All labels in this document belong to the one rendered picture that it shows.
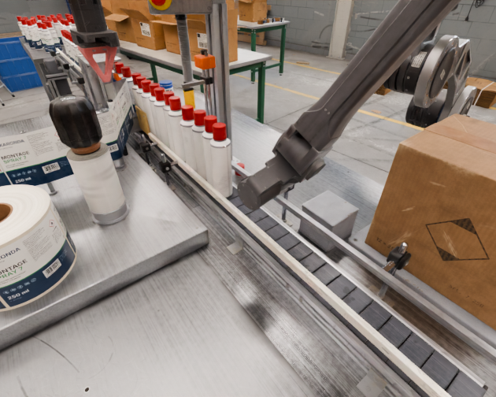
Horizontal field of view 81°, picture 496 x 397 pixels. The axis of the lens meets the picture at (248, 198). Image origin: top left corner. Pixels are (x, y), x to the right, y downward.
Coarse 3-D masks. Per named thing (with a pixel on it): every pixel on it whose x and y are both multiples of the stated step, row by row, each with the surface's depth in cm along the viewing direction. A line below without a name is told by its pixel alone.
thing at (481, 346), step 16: (288, 208) 65; (320, 224) 60; (336, 240) 56; (352, 256) 54; (384, 272) 50; (400, 288) 48; (416, 304) 47; (448, 320) 44; (464, 336) 42; (480, 352) 41
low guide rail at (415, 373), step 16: (160, 144) 98; (176, 160) 91; (192, 176) 85; (272, 240) 63; (288, 256) 59; (304, 272) 56; (320, 288) 53; (336, 304) 51; (352, 320) 49; (368, 336) 47; (384, 352) 46; (400, 352) 44; (400, 368) 44; (416, 368) 43; (432, 384) 41
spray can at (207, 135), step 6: (204, 120) 73; (210, 120) 72; (216, 120) 73; (210, 126) 73; (204, 132) 75; (210, 132) 74; (204, 138) 75; (210, 138) 74; (204, 144) 76; (204, 150) 78; (204, 156) 79; (210, 156) 77; (210, 162) 78; (210, 168) 79; (210, 174) 81; (210, 180) 82
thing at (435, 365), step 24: (264, 216) 74; (288, 240) 68; (312, 264) 62; (312, 288) 57; (336, 288) 57; (360, 288) 57; (336, 312) 53; (360, 312) 54; (384, 312) 53; (360, 336) 50; (384, 336) 50; (408, 336) 50; (384, 360) 47; (432, 360) 47; (456, 384) 44
